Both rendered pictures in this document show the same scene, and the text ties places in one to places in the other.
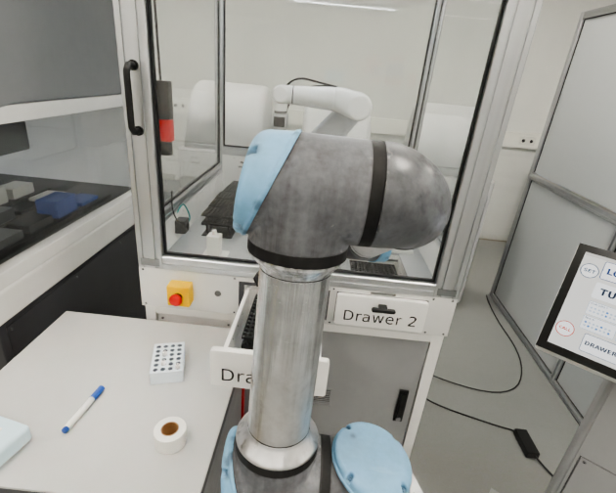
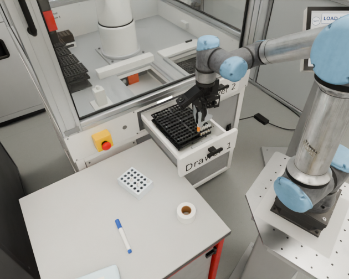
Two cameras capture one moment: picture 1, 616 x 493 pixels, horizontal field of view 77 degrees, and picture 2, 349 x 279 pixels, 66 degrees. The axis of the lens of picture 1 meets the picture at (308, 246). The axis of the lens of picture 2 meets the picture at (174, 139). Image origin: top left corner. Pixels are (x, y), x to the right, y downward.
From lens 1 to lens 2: 0.62 m
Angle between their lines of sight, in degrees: 33
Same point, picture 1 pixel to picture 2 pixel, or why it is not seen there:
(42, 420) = (108, 258)
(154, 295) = (81, 152)
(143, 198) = (52, 86)
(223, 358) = (186, 159)
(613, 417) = not seen: hidden behind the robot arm
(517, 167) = not seen: outside the picture
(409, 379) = (230, 117)
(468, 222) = (256, 14)
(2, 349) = (2, 251)
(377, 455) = (340, 152)
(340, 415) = not seen: hidden behind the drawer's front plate
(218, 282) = (123, 119)
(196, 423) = (186, 200)
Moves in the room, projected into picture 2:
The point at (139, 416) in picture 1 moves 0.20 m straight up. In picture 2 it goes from (155, 217) to (150, 186)
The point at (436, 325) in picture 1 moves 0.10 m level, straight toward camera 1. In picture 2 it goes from (242, 82) to (249, 92)
